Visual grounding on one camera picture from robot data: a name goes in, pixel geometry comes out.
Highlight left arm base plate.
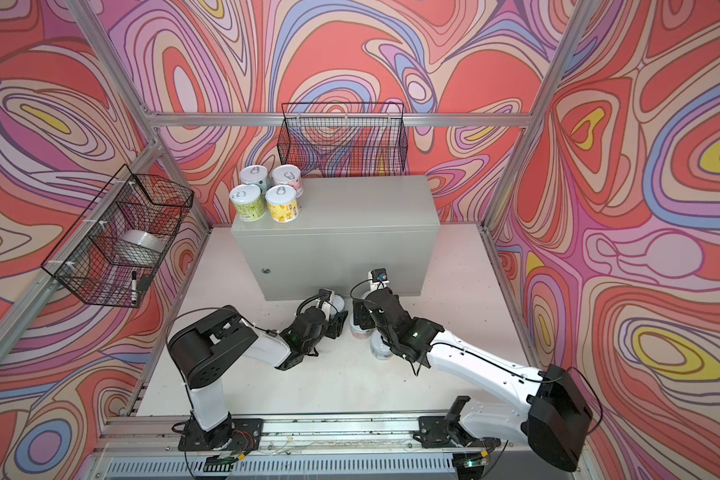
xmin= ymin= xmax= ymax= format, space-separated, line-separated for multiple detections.
xmin=171 ymin=417 xmax=264 ymax=453

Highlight grey metal cabinet box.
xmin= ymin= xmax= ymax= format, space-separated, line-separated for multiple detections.
xmin=231 ymin=176 xmax=440 ymax=301

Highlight black marker pen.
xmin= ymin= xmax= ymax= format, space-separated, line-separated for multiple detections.
xmin=130 ymin=271 xmax=139 ymax=305

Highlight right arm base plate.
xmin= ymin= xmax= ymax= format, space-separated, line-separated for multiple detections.
xmin=412 ymin=396 xmax=501 ymax=452

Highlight can blue label back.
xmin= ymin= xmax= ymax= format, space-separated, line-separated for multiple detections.
xmin=327 ymin=292 xmax=346 ymax=321

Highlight black wire basket back wall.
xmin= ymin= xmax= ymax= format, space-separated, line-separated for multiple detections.
xmin=277 ymin=100 xmax=408 ymax=178

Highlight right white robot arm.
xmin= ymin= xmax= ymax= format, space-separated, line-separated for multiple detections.
xmin=352 ymin=287 xmax=593 ymax=472

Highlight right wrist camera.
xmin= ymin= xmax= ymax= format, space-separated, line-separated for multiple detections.
xmin=368 ymin=268 xmax=389 ymax=292

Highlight can green yellow label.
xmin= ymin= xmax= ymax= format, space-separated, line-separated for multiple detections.
xmin=229 ymin=184 xmax=266 ymax=222

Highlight can plain lid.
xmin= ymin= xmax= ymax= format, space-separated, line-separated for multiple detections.
xmin=350 ymin=328 xmax=373 ymax=340

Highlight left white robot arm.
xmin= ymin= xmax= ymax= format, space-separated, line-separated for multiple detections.
xmin=166 ymin=298 xmax=348 ymax=451

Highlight aluminium rail front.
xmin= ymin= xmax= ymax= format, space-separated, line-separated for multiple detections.
xmin=95 ymin=405 xmax=527 ymax=455

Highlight black wire basket wall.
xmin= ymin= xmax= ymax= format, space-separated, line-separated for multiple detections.
xmin=277 ymin=100 xmax=408 ymax=178
xmin=42 ymin=166 xmax=194 ymax=309

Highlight can blue green label front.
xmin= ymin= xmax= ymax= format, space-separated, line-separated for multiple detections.
xmin=370 ymin=331 xmax=393 ymax=360

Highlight can yellow label front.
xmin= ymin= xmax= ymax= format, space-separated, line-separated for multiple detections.
xmin=265 ymin=185 xmax=299 ymax=223

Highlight can pink label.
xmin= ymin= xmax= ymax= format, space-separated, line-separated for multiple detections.
xmin=271 ymin=164 xmax=303 ymax=197

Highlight can red label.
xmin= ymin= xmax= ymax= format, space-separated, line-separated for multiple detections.
xmin=239 ymin=165 xmax=271 ymax=194

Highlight black wire basket left wall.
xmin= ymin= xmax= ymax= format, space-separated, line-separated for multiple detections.
xmin=42 ymin=166 xmax=194 ymax=309

